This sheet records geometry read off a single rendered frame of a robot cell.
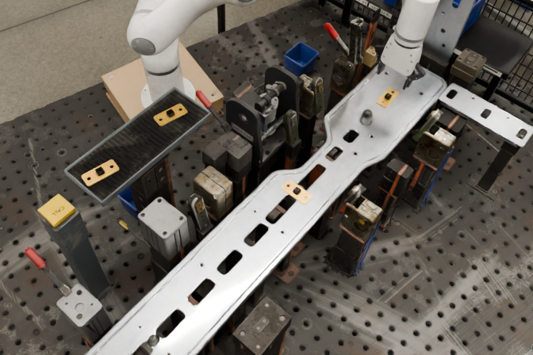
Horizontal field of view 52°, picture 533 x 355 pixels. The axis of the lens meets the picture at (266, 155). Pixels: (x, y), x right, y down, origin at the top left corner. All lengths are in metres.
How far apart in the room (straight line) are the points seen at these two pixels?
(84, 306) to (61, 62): 2.21
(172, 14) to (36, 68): 1.87
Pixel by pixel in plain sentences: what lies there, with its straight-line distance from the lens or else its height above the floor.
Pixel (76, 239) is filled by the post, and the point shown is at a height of 1.05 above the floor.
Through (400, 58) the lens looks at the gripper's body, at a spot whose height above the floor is 1.20.
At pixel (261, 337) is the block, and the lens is 1.29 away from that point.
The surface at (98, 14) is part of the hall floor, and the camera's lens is 3.62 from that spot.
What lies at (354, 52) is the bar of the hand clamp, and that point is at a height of 1.12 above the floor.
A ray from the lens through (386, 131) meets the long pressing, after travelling 1.67.
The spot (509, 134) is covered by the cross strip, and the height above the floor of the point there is 1.00.
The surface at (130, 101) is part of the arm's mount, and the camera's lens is 1.99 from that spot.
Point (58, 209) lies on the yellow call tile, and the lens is 1.34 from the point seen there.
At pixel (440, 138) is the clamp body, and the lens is 1.65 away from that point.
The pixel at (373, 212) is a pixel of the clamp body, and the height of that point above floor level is 1.04.
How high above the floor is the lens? 2.26
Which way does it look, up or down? 54 degrees down
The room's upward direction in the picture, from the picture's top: 5 degrees clockwise
